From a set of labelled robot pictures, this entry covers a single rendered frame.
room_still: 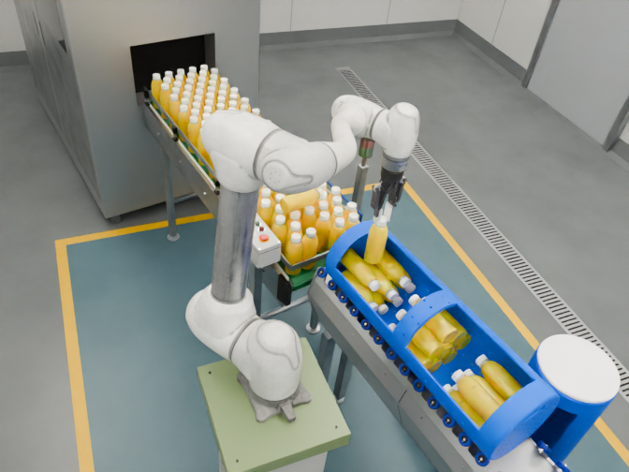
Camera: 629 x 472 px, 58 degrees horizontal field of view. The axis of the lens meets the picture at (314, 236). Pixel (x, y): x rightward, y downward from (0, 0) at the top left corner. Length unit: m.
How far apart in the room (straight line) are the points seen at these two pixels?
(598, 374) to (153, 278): 2.48
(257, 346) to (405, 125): 0.77
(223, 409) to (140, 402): 1.34
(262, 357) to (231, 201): 0.44
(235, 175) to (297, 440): 0.80
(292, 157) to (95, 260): 2.65
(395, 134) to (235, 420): 0.97
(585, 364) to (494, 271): 1.85
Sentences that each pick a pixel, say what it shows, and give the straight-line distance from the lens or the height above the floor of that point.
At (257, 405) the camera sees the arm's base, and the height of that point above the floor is 1.08.
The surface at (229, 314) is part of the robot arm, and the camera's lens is 1.64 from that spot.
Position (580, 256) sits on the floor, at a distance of 4.40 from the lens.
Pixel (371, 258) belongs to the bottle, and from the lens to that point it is 2.08.
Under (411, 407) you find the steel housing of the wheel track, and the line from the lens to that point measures 2.08.
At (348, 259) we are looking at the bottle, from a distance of 2.13.
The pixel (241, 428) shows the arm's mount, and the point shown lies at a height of 1.06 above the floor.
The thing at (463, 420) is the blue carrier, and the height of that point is 1.09.
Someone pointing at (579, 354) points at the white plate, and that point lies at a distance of 2.25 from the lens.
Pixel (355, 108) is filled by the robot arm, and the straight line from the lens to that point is 1.78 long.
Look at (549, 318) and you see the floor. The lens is 3.84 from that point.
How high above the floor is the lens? 2.60
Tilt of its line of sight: 42 degrees down
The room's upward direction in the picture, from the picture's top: 7 degrees clockwise
